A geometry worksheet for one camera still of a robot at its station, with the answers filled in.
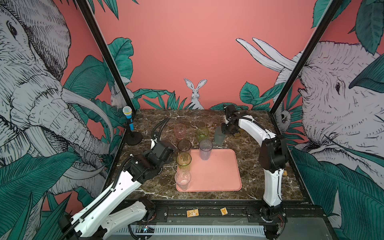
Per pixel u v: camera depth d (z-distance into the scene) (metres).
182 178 0.83
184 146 0.82
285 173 0.88
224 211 0.75
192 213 0.74
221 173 0.91
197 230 0.70
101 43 0.81
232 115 0.73
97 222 0.38
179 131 1.05
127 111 0.88
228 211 0.75
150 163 0.49
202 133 1.02
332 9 0.70
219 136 1.00
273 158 0.54
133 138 1.02
